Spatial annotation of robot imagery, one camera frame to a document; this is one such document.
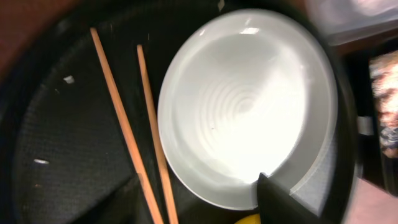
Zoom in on peanut shells and food scraps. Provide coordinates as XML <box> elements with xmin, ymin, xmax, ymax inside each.
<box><xmin>369</xmin><ymin>51</ymin><xmax>397</xmax><ymax>159</ymax></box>

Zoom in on white plate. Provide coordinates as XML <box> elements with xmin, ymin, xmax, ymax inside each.
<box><xmin>157</xmin><ymin>9</ymin><xmax>337</xmax><ymax>210</ymax></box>

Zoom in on right wooden chopstick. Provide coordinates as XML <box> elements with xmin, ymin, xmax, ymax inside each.
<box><xmin>137</xmin><ymin>45</ymin><xmax>179</xmax><ymax>224</ymax></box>

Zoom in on round black tray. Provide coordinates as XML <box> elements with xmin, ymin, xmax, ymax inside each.
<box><xmin>1</xmin><ymin>0</ymin><xmax>358</xmax><ymax>223</ymax></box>

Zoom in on clear plastic bin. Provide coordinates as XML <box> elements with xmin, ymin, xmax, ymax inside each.
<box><xmin>306</xmin><ymin>0</ymin><xmax>397</xmax><ymax>45</ymax></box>

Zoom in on left wooden chopstick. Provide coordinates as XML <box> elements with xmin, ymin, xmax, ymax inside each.
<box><xmin>90</xmin><ymin>27</ymin><xmax>164</xmax><ymax>224</ymax></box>

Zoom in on wooden chopstick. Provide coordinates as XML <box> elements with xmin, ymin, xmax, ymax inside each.
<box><xmin>137</xmin><ymin>45</ymin><xmax>179</xmax><ymax>224</ymax></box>
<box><xmin>90</xmin><ymin>27</ymin><xmax>164</xmax><ymax>224</ymax></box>

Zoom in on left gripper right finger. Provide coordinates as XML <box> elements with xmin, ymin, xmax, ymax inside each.
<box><xmin>256</xmin><ymin>173</ymin><xmax>330</xmax><ymax>224</ymax></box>

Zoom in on black rectangular tray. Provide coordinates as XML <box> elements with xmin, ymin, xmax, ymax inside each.
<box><xmin>343</xmin><ymin>39</ymin><xmax>397</xmax><ymax>197</ymax></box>

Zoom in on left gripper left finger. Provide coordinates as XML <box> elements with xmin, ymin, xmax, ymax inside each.
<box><xmin>72</xmin><ymin>176</ymin><xmax>153</xmax><ymax>224</ymax></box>

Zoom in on yellow bowl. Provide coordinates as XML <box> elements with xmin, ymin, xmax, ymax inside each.
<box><xmin>235</xmin><ymin>214</ymin><xmax>261</xmax><ymax>224</ymax></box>

